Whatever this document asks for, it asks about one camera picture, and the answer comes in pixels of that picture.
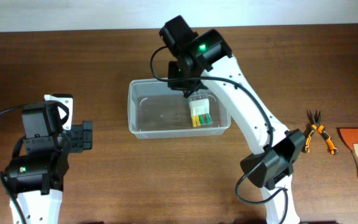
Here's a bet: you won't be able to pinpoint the orange black needle nose pliers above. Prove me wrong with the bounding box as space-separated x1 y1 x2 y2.
302 110 338 155

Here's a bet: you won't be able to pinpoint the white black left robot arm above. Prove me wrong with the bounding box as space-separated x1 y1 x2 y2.
0 100 93 223

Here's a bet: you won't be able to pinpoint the clear plastic storage container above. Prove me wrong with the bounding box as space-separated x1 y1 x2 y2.
127 79 231 139

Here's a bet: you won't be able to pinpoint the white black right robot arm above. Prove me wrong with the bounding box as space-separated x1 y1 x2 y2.
159 16 306 223

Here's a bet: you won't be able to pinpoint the clear case of coloured plugs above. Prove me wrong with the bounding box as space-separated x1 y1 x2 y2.
188 93 213 128

